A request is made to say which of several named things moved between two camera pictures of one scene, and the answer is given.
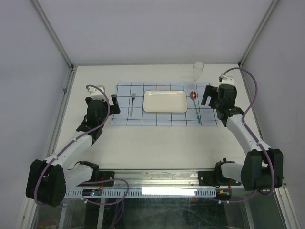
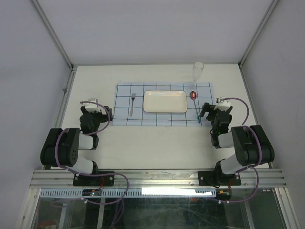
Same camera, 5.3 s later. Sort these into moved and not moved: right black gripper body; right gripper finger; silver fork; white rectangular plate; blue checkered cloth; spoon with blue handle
Moved: right black gripper body; right gripper finger
Not moved: silver fork; blue checkered cloth; spoon with blue handle; white rectangular plate
